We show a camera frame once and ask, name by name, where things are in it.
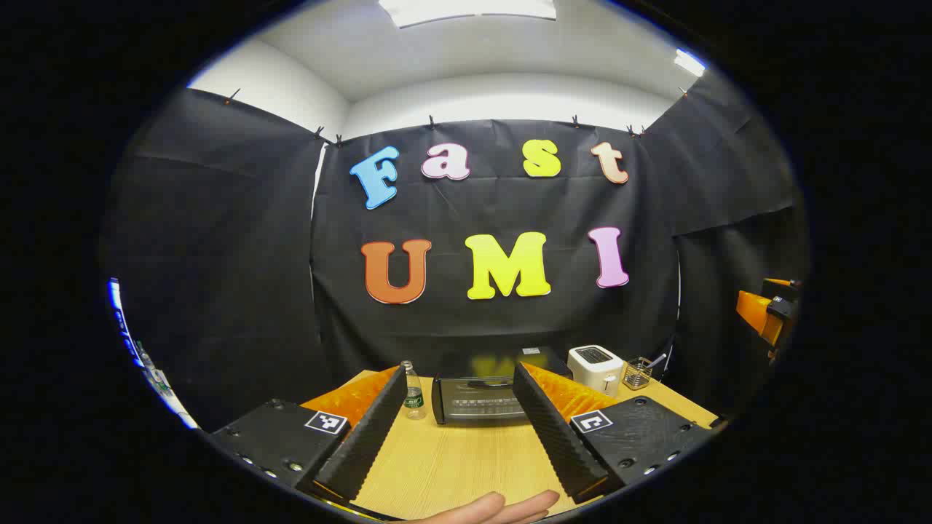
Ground black electric oven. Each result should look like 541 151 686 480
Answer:
432 348 572 426

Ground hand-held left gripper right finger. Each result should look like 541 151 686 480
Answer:
512 362 719 504

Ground small ceiling light panel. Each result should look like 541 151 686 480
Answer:
673 48 706 78

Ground clear plastic water bottle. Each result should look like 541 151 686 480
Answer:
401 360 427 421

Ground white toaster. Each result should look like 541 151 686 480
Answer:
567 345 625 397

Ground black backdrop cloth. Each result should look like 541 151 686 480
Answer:
102 69 810 434

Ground wire mesh utensil holder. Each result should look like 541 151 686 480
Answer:
623 357 654 391

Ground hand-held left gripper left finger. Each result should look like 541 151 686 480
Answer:
211 364 408 503

